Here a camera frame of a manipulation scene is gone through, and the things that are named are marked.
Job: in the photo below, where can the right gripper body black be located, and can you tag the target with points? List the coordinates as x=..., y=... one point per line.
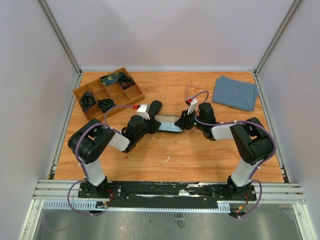
x=189, y=121

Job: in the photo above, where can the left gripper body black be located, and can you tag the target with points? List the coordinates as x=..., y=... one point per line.
x=149, y=126

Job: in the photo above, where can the light blue cloth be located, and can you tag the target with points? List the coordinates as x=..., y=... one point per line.
x=169, y=127

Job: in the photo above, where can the pink clear glasses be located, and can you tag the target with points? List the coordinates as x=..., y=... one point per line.
x=190, y=90

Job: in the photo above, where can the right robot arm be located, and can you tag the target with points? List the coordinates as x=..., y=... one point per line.
x=254, y=143

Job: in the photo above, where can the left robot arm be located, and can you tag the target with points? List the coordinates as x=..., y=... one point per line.
x=89, y=142

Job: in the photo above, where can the wooden divided organizer tray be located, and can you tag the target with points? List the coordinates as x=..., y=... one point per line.
x=120, y=95

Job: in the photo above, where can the black dotted rolled tie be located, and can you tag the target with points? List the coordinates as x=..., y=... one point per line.
x=105, y=104

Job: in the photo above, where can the black orange rolled tie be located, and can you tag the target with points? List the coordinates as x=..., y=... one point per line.
x=125, y=81

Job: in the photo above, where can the blue patterned rolled tie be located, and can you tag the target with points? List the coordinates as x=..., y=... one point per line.
x=111, y=78

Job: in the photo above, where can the folded blue towel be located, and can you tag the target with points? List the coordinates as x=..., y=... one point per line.
x=235, y=94

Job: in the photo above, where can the black striped rolled tie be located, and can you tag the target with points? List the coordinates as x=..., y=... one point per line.
x=87, y=100

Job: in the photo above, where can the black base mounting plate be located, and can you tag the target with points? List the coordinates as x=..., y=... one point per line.
x=169, y=195

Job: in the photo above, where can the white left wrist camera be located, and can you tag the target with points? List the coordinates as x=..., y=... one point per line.
x=142, y=110

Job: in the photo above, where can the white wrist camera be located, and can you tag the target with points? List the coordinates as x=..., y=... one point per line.
x=142, y=110
x=192, y=105

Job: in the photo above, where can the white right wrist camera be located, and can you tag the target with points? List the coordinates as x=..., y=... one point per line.
x=192, y=105

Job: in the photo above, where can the right aluminium frame post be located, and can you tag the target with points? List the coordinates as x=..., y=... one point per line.
x=278, y=34

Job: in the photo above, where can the aluminium frame post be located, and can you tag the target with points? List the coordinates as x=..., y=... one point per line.
x=278, y=34
x=59, y=34

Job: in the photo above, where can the left aluminium frame post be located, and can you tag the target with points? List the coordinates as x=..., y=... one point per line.
x=59, y=34

